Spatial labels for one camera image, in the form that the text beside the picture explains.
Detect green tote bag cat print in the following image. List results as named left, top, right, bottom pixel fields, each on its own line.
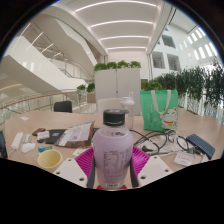
left=139, top=89, right=180, bottom=133

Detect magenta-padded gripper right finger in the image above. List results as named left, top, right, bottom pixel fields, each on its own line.
left=129, top=145, right=174, bottom=188

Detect red and black phone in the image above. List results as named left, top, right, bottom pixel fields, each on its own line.
left=31, top=127, right=47, bottom=137

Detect red and blue chair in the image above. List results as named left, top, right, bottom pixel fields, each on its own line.
left=0, top=129, right=8, bottom=159

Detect small white case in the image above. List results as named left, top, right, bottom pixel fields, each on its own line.
left=22, top=133, right=33, bottom=144

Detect pale yellow mug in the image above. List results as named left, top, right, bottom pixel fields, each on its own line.
left=36, top=149, right=63, bottom=174

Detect purple drink bottle black cap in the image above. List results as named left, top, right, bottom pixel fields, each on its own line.
left=92, top=108, right=135, bottom=191

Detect ceiling light strips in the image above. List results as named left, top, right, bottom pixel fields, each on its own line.
left=74, top=0, right=158, bottom=52

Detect white cabinet with plants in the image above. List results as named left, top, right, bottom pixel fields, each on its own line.
left=93, top=59, right=142, bottom=116

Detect white chair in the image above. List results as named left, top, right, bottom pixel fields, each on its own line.
left=96, top=97, right=125, bottom=115

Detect black cable bundle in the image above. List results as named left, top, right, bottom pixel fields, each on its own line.
left=131, top=129, right=191, bottom=156

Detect white power strip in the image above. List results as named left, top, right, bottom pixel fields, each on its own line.
left=10, top=131, right=25, bottom=152

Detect clear shaker bottle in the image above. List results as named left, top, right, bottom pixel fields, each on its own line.
left=119, top=92, right=137, bottom=131

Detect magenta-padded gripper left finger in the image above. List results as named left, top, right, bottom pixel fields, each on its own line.
left=53, top=147, right=98, bottom=189

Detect white label card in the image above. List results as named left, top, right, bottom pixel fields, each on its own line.
left=173, top=150, right=196, bottom=168

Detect white card box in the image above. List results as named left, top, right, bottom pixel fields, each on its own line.
left=36, top=130, right=51, bottom=141

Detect glass balustrade wooden rail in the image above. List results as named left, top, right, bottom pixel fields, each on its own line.
left=0, top=89, right=79, bottom=124

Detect black notebook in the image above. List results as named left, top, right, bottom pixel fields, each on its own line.
left=36, top=128, right=68, bottom=145

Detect small potted plants planter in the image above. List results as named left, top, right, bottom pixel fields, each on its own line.
left=76, top=82, right=96, bottom=104

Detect low planter with greenery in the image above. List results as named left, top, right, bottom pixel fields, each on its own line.
left=141, top=79, right=163, bottom=92

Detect blue marker pen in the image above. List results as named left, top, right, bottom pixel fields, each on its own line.
left=37, top=145, right=53, bottom=153

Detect black chair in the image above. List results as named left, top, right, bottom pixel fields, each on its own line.
left=53, top=100, right=73, bottom=114

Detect row of green hedge plants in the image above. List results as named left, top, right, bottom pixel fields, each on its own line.
left=156, top=58, right=224, bottom=113

